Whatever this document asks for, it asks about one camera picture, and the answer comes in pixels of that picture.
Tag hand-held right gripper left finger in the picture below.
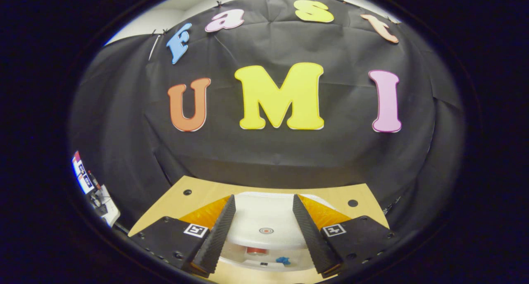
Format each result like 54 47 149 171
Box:
130 194 236 276

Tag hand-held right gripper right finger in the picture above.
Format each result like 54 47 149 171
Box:
293 194 396 275

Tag white desktop garbage bin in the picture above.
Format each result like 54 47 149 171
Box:
218 192 337 272

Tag wooden desktop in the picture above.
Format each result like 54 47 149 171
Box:
128 176 390 284

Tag white electronic device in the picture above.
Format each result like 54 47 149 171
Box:
88 184 121 228

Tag black backdrop cloth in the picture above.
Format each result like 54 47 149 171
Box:
68 0 465 231

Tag computer monitor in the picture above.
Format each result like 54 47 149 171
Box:
71 151 96 195

